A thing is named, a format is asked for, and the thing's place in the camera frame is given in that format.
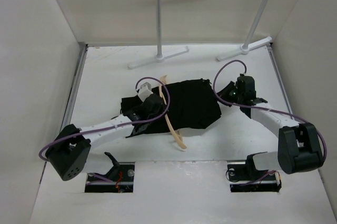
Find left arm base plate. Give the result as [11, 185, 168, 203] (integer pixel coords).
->
[84, 162, 135, 193]

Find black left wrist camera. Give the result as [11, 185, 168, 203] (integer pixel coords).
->
[140, 94, 164, 115]

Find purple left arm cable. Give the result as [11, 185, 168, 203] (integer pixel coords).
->
[38, 76, 171, 182]

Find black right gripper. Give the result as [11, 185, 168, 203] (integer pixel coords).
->
[212, 81, 243, 107]

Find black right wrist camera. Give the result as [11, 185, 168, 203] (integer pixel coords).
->
[236, 74, 256, 100]

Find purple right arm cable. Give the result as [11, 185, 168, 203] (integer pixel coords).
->
[212, 60, 328, 167]

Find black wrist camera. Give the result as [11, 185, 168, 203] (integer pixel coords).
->
[236, 74, 256, 100]
[140, 94, 164, 115]

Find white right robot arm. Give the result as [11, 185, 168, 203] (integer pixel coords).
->
[215, 82, 324, 180]

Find white metal clothes rack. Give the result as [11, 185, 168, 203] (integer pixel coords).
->
[128, 0, 280, 70]

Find black trousers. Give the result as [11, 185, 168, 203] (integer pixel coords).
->
[121, 79, 222, 134]

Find beige wooden hanger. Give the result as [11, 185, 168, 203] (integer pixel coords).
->
[158, 85, 187, 150]

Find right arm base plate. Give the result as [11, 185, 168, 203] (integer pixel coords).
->
[225, 161, 282, 193]

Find aluminium table edge rail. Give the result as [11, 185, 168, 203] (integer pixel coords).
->
[60, 42, 88, 131]

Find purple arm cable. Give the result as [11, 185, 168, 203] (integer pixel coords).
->
[212, 60, 328, 167]
[38, 76, 171, 182]

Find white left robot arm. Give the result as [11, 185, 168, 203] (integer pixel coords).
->
[39, 101, 168, 182]

